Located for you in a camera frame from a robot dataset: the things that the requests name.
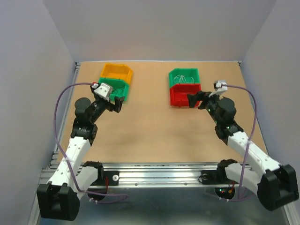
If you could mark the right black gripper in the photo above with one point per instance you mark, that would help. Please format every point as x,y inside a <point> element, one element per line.
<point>200,95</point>

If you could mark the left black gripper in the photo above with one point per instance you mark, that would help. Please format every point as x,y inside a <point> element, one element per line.
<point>115,107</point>

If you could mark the green plastic bin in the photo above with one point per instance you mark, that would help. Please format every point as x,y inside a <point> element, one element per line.
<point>183,76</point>
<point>120,87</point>

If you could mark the red plastic bin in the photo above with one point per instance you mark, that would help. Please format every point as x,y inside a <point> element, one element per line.
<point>178,93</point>

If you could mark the yellow plastic bin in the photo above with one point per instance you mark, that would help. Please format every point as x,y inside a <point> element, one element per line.
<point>117,71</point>

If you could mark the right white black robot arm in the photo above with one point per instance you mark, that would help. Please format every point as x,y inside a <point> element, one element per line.
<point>274,184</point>

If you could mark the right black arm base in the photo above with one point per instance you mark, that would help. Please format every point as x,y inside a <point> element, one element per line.
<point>211,178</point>

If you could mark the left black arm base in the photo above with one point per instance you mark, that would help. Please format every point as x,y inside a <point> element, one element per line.
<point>112,177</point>

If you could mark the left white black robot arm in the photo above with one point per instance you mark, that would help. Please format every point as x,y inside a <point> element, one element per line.
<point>60,197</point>

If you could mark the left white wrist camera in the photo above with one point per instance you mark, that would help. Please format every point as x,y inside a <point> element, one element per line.
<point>101,90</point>

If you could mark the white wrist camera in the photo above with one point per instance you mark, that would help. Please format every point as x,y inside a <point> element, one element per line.
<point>220,87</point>
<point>101,90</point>

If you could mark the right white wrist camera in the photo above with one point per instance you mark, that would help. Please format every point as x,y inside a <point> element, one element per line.
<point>220,87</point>

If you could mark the aluminium front rail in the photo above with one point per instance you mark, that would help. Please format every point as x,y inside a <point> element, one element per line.
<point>159,175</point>

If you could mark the aluminium rail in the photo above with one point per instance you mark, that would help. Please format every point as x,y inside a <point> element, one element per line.
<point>68,94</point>
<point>159,175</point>

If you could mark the aluminium left side rail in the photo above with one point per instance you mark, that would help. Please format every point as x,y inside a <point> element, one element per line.
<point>68,94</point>

